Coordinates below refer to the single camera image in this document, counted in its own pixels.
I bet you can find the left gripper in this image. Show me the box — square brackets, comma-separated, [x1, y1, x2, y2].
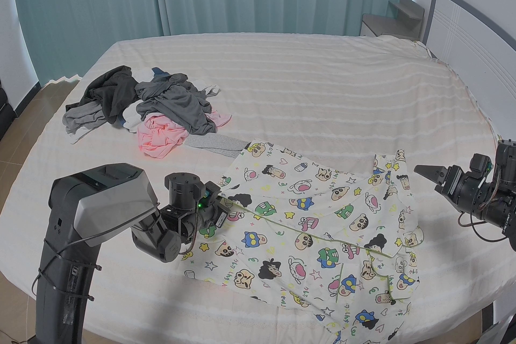
[197, 205, 230, 235]

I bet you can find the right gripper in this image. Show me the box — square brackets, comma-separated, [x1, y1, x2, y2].
[414, 164, 492, 223]

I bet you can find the white printed pyjama top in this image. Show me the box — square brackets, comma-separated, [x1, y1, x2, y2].
[179, 140, 426, 344]

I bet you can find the pile of clothes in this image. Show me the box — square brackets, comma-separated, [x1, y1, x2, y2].
[62, 65, 250, 159]

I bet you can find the bed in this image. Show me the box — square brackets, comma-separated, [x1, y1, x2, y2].
[0, 0, 516, 344]

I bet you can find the grey bedside table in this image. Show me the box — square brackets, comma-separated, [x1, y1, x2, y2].
[361, 0, 426, 42]

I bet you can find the black cabinet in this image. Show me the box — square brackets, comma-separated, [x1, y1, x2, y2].
[0, 78, 13, 141]

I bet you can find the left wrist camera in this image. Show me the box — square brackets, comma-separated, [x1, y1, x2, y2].
[201, 180, 223, 211]

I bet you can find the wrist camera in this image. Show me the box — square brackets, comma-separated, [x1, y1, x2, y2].
[469, 153, 494, 187]
[201, 180, 223, 211]

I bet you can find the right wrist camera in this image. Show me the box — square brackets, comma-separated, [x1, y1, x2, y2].
[469, 153, 494, 187]

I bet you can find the black cable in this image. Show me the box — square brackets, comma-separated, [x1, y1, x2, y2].
[457, 211, 510, 243]
[31, 203, 162, 300]

